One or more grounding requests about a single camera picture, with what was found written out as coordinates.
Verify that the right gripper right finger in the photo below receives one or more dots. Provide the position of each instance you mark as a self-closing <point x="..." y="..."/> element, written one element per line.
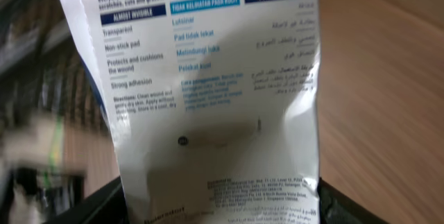
<point x="337" y="208"/>

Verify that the grey plastic shopping basket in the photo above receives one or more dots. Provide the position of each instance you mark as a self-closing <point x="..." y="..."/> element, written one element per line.
<point x="41" y="70"/>

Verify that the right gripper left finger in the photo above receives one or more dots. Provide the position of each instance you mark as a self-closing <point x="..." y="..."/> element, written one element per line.
<point x="105" y="206"/>

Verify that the white blue cardboard box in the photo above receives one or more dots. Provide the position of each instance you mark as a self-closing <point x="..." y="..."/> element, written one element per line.
<point x="211" y="105"/>

